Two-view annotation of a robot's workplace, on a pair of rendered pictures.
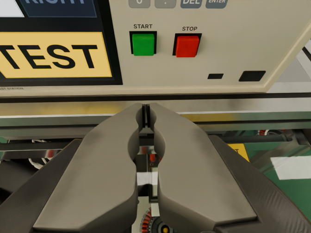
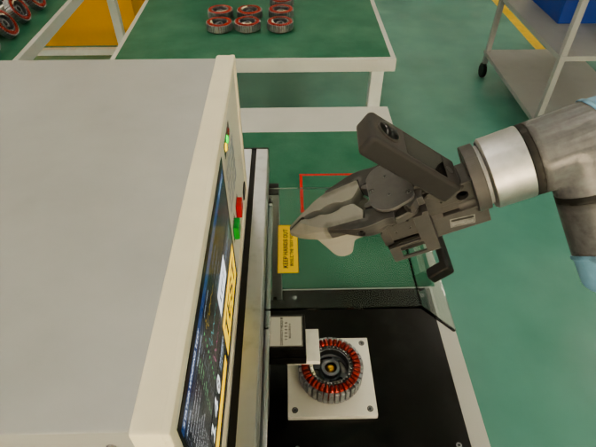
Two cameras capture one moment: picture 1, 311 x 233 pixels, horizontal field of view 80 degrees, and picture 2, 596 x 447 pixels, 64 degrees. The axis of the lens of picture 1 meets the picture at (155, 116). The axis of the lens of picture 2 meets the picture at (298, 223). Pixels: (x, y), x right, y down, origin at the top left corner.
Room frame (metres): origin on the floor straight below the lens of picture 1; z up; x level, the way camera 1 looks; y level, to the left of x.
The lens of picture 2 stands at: (0.04, 0.40, 1.56)
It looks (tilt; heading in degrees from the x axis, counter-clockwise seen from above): 44 degrees down; 274
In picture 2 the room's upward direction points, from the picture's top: straight up
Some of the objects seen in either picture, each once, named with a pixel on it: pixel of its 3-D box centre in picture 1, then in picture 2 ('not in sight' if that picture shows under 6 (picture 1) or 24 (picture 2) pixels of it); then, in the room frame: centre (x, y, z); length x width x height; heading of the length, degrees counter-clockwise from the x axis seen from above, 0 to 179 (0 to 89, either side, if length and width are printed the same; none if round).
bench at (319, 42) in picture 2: not in sight; (264, 50); (0.42, -2.26, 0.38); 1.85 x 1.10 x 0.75; 95
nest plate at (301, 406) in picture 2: not in sight; (329, 376); (0.02, -0.03, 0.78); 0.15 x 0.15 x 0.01; 5
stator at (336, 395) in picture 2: not in sight; (330, 369); (0.02, -0.03, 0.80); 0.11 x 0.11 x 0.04
